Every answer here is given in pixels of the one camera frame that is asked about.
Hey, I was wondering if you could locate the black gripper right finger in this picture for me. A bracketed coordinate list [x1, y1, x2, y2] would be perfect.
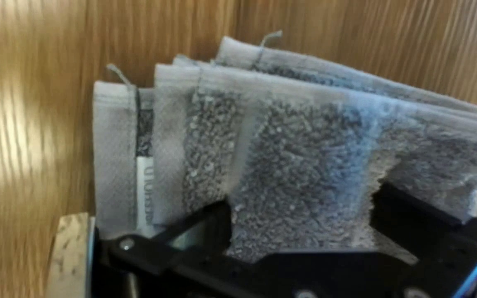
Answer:
[370, 181, 474, 262]

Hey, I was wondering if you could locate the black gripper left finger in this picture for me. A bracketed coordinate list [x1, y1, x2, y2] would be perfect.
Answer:
[160, 197, 236, 253]

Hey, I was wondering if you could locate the grey cloth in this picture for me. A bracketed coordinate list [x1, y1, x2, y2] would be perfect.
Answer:
[92, 30, 477, 265]

